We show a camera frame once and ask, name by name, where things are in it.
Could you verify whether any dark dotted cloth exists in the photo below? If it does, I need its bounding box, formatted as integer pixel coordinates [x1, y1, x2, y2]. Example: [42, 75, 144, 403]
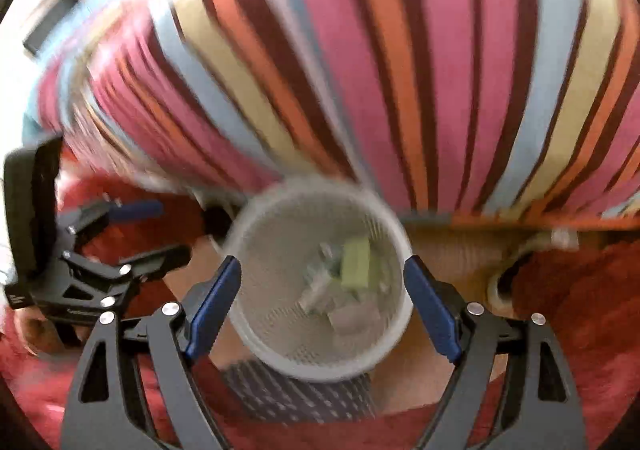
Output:
[220, 361, 377, 425]

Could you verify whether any clear plastic cup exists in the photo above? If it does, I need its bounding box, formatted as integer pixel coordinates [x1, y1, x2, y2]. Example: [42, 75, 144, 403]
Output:
[222, 179, 416, 383]

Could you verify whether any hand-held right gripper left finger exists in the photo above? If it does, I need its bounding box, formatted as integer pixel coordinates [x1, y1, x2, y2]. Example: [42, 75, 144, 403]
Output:
[62, 255, 243, 450]

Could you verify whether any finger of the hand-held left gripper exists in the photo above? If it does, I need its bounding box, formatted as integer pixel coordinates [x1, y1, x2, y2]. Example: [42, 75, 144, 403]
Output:
[64, 196, 165, 252]
[64, 244, 193, 312]

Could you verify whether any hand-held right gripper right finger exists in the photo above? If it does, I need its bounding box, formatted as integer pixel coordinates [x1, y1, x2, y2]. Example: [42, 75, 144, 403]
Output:
[403, 255, 588, 450]

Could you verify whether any grey paper piece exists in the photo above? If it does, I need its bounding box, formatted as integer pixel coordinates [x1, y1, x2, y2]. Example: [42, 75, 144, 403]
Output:
[327, 302, 385, 332]

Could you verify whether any window frame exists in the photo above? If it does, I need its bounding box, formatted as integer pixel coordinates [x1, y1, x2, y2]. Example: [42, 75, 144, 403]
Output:
[20, 0, 93, 63]

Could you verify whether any green paper piece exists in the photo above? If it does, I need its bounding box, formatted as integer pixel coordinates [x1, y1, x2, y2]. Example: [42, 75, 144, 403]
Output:
[339, 237, 377, 290]

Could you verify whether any beige slipper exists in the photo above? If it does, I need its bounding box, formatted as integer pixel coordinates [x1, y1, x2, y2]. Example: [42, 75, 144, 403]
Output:
[486, 229, 582, 312]

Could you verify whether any striped bed sheet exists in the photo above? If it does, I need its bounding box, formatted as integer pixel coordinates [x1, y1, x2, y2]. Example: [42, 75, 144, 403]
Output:
[22, 0, 640, 231]

